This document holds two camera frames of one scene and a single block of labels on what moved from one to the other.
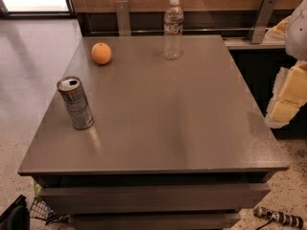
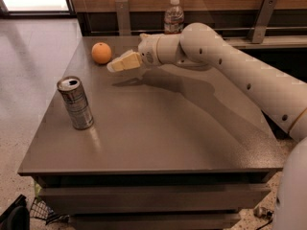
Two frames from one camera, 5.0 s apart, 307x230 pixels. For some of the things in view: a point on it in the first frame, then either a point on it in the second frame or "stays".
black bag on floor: x=16 y=217 stays
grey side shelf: x=245 y=43 stays
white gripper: x=297 y=33 → x=148 y=51
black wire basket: x=39 y=210 stays
